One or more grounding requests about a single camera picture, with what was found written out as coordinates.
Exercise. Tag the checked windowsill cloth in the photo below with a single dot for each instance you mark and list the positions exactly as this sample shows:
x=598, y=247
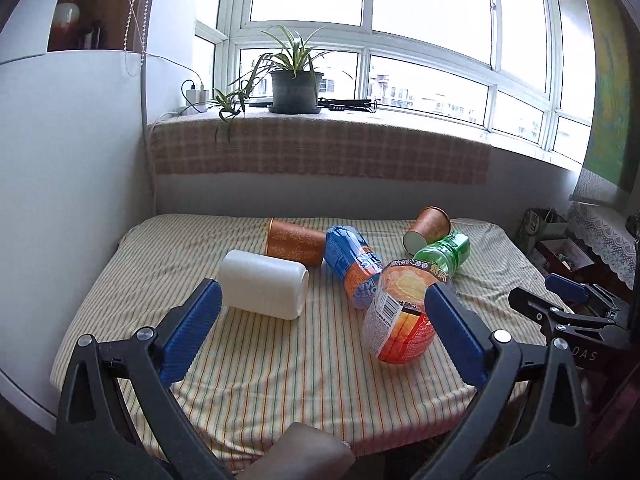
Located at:
x=320, y=152

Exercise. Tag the dark grey plant pot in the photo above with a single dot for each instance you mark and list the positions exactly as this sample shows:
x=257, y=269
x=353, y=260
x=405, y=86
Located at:
x=295, y=91

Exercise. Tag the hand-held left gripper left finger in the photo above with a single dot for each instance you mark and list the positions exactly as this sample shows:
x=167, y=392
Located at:
x=192, y=330

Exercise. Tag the cardboard box with items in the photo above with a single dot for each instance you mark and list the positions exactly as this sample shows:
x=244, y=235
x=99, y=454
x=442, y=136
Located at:
x=537, y=227

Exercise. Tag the orange drink bottle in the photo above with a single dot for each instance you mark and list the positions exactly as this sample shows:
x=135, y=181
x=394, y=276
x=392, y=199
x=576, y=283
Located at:
x=400, y=317

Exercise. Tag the orange and white vase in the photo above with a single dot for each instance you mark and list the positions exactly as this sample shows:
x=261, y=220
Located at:
x=66, y=22

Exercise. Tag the white window frame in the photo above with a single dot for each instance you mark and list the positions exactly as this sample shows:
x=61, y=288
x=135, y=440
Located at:
x=367, y=42

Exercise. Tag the white lace cloth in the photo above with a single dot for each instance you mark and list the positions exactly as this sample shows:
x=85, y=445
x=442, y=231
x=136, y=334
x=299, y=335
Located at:
x=605, y=240

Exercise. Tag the small orange paper cup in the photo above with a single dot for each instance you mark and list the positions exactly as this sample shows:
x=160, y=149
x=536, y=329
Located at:
x=429, y=230

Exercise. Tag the open cardboard box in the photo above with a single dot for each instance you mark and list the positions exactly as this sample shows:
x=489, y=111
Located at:
x=562, y=252

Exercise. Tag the landscape wall scroll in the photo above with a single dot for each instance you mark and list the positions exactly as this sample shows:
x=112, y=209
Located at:
x=610, y=85

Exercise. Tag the white cabinet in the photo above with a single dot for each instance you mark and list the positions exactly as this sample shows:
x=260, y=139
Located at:
x=65, y=185

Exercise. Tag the green plastic bottle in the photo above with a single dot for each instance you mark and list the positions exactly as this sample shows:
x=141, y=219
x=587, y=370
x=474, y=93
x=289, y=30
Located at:
x=445, y=255

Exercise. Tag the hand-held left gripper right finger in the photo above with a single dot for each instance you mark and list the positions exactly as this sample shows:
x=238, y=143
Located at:
x=455, y=332

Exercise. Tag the spider plant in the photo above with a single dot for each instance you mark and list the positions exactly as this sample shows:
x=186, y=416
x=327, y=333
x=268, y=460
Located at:
x=292, y=50

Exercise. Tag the striped table cloth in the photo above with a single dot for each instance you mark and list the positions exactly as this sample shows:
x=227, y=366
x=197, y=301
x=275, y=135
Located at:
x=280, y=365

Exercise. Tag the black device on windowsill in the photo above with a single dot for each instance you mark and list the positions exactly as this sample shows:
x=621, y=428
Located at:
x=347, y=105

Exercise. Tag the brown rounded object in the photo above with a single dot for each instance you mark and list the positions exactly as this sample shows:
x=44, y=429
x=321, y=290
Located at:
x=305, y=452

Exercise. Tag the orange patterned cup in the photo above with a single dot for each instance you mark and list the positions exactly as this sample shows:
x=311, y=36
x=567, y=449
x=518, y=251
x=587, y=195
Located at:
x=295, y=242

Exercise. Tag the white power adapter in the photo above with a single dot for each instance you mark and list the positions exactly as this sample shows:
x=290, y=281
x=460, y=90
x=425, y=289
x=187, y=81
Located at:
x=197, y=96

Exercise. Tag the white plastic cup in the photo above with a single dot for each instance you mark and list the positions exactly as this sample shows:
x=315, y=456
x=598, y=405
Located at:
x=262, y=282

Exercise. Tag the plant pot saucer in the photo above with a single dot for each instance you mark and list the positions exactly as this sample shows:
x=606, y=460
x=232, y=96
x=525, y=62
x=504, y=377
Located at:
x=295, y=110

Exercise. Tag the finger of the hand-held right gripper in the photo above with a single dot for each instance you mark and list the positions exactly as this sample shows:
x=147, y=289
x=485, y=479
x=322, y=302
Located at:
x=542, y=312
x=565, y=285

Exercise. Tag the grey vertical pipe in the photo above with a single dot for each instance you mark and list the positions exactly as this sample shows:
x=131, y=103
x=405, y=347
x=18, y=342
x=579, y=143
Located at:
x=149, y=150

